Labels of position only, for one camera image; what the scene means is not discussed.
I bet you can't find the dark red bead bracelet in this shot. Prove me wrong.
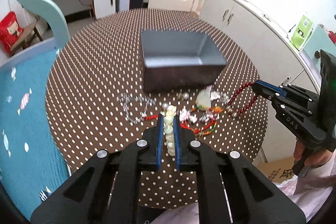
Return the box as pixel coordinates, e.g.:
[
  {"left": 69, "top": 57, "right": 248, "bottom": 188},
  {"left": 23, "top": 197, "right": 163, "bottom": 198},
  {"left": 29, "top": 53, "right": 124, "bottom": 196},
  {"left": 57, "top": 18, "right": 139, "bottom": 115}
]
[{"left": 226, "top": 82, "right": 259, "bottom": 117}]

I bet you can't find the red string charm bracelet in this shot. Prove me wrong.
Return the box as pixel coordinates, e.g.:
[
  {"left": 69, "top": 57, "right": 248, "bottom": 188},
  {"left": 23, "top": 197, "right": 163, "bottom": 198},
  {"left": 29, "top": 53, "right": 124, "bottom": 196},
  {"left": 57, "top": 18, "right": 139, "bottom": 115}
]
[{"left": 142, "top": 107, "right": 224, "bottom": 138}]

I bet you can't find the cream bead bracelet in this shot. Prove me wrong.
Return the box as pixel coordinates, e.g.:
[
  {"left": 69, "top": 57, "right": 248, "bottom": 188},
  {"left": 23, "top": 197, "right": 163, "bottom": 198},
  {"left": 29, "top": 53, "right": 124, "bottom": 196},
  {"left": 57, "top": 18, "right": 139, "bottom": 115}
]
[{"left": 162, "top": 105, "right": 177, "bottom": 157}]

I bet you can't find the pink bunny charm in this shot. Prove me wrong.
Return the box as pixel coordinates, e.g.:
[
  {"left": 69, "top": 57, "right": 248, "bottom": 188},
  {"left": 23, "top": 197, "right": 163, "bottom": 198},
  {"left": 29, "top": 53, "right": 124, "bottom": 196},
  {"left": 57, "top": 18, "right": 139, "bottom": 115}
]
[{"left": 179, "top": 107, "right": 198, "bottom": 124}]

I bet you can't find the right hand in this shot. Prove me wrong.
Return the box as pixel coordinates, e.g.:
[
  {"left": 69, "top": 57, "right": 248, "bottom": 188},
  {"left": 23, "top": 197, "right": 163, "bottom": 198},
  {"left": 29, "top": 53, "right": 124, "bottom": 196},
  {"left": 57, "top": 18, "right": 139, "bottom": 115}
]
[{"left": 293, "top": 139, "right": 333, "bottom": 168}]

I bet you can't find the white cupboard unit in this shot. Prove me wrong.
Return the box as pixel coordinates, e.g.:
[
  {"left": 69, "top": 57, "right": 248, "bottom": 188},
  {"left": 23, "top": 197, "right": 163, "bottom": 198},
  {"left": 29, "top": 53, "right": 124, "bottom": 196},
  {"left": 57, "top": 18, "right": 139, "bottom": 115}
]
[{"left": 200, "top": 0, "right": 319, "bottom": 162}]

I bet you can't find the cardboard box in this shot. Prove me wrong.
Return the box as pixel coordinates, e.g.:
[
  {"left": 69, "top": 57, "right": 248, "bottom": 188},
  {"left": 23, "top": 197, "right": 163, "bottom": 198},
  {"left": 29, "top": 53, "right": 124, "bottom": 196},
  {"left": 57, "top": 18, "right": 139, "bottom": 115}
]
[{"left": 257, "top": 156, "right": 294, "bottom": 183}]

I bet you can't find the white pink lock charm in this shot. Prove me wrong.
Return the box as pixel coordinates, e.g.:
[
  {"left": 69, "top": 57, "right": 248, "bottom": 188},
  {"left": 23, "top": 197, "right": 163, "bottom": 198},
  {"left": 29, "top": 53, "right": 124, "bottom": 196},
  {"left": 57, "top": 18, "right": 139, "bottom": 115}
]
[{"left": 205, "top": 85, "right": 221, "bottom": 101}]

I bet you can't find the green paper bag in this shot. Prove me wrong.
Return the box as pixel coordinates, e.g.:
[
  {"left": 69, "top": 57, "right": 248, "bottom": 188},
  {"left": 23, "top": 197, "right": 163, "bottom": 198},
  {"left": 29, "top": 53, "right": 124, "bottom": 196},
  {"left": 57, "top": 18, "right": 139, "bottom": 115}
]
[{"left": 290, "top": 15, "right": 313, "bottom": 50}]

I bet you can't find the pale jade pendant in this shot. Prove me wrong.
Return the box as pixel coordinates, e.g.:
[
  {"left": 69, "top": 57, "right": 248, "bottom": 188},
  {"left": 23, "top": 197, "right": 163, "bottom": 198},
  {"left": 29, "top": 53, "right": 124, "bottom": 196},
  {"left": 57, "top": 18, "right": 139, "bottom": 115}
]
[{"left": 195, "top": 89, "right": 211, "bottom": 111}]

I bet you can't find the blue candy print bedsheet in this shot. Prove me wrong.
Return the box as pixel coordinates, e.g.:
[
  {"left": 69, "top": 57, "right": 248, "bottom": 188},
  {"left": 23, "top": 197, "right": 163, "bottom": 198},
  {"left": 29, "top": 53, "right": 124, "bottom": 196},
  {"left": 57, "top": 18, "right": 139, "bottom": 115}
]
[{"left": 1, "top": 50, "right": 70, "bottom": 219}]

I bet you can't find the pearl earring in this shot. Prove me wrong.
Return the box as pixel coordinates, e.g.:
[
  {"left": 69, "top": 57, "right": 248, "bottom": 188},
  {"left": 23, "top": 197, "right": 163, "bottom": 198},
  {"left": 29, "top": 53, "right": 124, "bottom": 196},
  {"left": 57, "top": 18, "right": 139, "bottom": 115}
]
[
  {"left": 177, "top": 92, "right": 190, "bottom": 100},
  {"left": 162, "top": 103, "right": 169, "bottom": 110}
]

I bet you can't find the brown polka dot tablecloth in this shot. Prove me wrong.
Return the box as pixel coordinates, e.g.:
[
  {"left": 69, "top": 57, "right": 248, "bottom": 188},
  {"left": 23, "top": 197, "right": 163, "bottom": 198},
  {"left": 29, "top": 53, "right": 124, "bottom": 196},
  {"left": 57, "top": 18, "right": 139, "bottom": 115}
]
[{"left": 46, "top": 9, "right": 268, "bottom": 171}]

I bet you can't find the grey metal tin box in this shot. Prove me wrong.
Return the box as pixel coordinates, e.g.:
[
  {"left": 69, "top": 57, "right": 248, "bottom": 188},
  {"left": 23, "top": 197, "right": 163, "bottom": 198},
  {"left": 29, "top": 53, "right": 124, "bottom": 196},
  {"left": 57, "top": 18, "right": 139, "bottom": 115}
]
[{"left": 141, "top": 30, "right": 227, "bottom": 93}]

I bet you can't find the wooden stool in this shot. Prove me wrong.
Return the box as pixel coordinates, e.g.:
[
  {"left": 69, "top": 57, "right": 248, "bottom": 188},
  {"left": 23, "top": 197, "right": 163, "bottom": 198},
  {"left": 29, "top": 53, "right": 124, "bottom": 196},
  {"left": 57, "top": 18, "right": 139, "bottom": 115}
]
[{"left": 10, "top": 23, "right": 43, "bottom": 56}]

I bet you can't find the red cartoon bag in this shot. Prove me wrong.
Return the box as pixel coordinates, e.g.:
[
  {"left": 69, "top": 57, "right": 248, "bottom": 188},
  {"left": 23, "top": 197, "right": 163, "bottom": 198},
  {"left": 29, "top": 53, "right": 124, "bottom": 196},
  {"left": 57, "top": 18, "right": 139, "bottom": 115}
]
[{"left": 0, "top": 11, "right": 24, "bottom": 54}]

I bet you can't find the silver pearl keychain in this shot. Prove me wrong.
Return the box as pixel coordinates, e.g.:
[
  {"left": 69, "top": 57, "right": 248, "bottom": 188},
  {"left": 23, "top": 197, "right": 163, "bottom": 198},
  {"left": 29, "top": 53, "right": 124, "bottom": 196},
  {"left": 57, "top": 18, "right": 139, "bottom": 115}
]
[{"left": 219, "top": 93, "right": 230, "bottom": 105}]

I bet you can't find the silver chain necklace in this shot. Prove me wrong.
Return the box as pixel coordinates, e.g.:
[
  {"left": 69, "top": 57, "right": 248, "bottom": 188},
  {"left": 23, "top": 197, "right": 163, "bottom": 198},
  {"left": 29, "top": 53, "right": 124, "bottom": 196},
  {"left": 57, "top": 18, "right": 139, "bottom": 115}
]
[{"left": 116, "top": 93, "right": 158, "bottom": 125}]

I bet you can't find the teal curved bed frame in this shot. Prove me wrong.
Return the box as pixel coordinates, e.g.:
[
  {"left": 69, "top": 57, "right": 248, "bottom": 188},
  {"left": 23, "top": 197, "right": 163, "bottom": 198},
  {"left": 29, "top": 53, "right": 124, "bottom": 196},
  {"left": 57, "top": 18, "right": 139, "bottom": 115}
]
[{"left": 17, "top": 0, "right": 71, "bottom": 47}]

